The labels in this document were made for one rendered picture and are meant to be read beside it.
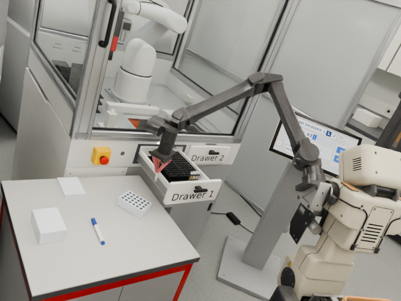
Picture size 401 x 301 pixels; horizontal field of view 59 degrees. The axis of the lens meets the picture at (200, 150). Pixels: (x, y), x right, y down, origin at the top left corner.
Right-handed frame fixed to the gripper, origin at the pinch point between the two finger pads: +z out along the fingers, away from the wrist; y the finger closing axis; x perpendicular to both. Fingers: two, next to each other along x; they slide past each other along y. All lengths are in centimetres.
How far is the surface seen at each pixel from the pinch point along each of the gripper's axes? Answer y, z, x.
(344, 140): -109, -18, 69
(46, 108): -15, 8, -74
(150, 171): -14.4, 11.0, -9.0
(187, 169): -26.2, 7.1, 4.5
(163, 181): -8.6, 8.6, 0.7
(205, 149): -55, 5, 2
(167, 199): -2.9, 12.2, 7.3
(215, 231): -123, 97, 17
